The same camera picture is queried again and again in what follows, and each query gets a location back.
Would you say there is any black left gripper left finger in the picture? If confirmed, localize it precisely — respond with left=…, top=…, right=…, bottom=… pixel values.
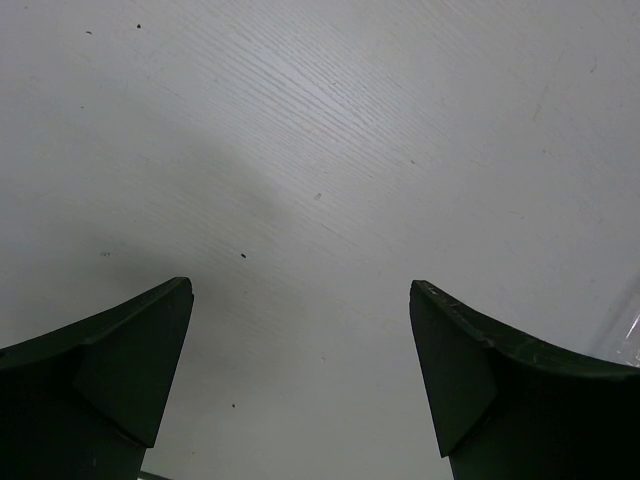
left=1, top=277, right=194, bottom=479

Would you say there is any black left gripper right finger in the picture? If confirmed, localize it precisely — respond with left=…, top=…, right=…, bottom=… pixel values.
left=409, top=280, right=639, bottom=479

